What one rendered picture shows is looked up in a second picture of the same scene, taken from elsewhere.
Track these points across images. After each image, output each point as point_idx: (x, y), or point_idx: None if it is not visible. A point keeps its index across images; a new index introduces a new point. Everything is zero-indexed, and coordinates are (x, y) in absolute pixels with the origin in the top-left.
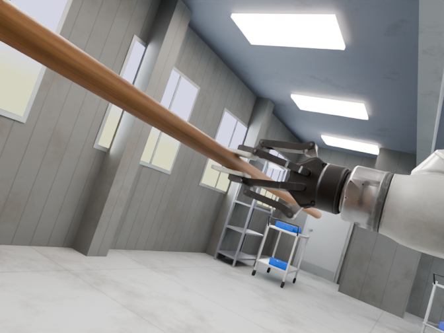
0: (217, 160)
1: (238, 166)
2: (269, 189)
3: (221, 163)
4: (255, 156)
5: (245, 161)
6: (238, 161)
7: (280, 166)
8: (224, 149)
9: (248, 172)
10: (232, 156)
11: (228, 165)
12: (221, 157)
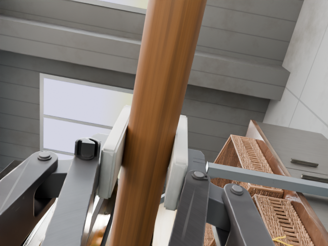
0: (151, 235)
1: (155, 155)
2: (204, 235)
3: (155, 215)
4: (102, 166)
5: (135, 100)
6: (139, 168)
7: (85, 225)
8: (118, 234)
9: (171, 75)
10: (129, 198)
11: (156, 194)
12: (139, 243)
